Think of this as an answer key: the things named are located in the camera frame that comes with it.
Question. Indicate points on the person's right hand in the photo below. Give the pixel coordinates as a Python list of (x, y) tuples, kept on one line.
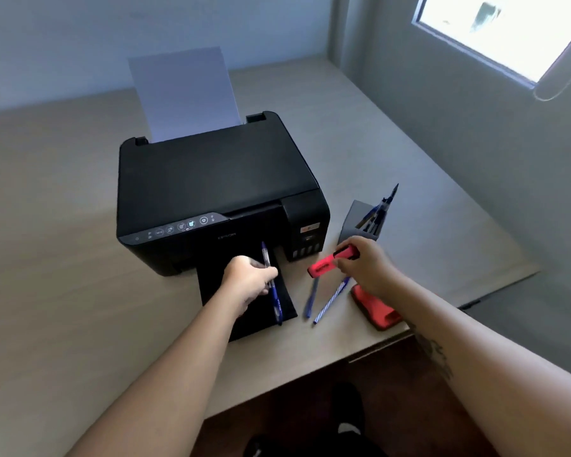
[(368, 268)]

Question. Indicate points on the bright window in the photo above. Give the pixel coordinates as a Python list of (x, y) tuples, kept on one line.
[(499, 28)]

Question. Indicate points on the person's right black shoe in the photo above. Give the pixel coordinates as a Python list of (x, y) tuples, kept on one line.
[(347, 406)]

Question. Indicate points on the white paper sheet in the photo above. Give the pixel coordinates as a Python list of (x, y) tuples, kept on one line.
[(185, 90)]

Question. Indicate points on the solid blue pen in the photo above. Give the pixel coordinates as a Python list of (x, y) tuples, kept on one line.
[(310, 299)]

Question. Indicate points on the person's left black shoe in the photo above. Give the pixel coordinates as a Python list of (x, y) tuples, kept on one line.
[(257, 447)]

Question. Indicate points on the person's left hand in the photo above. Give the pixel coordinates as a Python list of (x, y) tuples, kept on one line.
[(245, 283)]

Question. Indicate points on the blue white striped pen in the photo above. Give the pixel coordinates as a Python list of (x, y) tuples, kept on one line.
[(328, 302)]

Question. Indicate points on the person's left forearm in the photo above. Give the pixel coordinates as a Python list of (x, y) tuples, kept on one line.
[(162, 385)]

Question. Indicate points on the red hole punch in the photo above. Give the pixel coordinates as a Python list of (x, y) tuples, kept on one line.
[(376, 311)]

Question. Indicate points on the black printer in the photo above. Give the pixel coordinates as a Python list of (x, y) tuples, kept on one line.
[(209, 180)]

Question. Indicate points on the pink highlighter marker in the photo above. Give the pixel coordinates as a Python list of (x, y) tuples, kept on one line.
[(321, 268)]

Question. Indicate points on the grey pen holder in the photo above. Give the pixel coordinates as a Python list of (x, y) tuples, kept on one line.
[(351, 223)]

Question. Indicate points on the light wooden desk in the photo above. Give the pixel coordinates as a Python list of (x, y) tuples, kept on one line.
[(52, 304)]

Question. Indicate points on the person's black trousers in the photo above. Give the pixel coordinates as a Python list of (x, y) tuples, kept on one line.
[(333, 447)]

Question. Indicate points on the person's black shoe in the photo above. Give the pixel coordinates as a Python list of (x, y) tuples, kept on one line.
[(347, 406), (257, 447)]

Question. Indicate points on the grey side table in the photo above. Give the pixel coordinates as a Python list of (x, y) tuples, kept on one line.
[(528, 314)]

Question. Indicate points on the blue pen clear barrel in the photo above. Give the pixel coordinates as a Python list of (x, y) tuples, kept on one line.
[(275, 304)]

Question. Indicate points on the person's right forearm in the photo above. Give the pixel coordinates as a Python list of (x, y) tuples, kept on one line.
[(495, 376)]

